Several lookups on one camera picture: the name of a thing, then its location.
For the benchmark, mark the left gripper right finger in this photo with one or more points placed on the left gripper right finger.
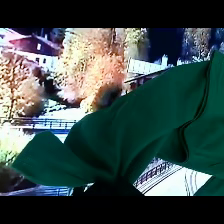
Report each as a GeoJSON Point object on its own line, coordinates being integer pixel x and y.
{"type": "Point", "coordinates": [126, 190]}

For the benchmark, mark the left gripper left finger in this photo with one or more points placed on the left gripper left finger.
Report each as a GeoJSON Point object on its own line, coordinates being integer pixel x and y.
{"type": "Point", "coordinates": [98, 190]}

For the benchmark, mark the dark green T-shirt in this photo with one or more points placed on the dark green T-shirt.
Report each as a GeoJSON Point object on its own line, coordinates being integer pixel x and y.
{"type": "Point", "coordinates": [143, 120]}

